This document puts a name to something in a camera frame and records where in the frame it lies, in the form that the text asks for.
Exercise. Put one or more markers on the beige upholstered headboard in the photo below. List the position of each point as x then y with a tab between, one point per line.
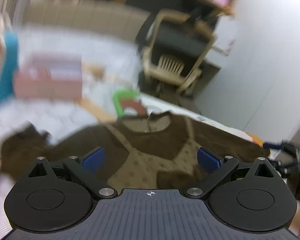
110	18

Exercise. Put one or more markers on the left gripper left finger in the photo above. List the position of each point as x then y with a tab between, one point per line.
54	196

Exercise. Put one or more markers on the blue cartoon plush toy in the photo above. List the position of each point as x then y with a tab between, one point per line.
10	65

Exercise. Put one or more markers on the pink storage box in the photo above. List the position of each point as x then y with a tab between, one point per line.
49	76

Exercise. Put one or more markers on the white cartoon play mat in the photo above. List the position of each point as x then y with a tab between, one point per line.
130	102

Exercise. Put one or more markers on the beige mesh office chair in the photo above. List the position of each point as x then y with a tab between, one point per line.
173	45

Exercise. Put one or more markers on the brown dotted knit sweater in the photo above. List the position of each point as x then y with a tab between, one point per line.
158	151

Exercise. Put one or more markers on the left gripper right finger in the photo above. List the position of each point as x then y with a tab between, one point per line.
250	197

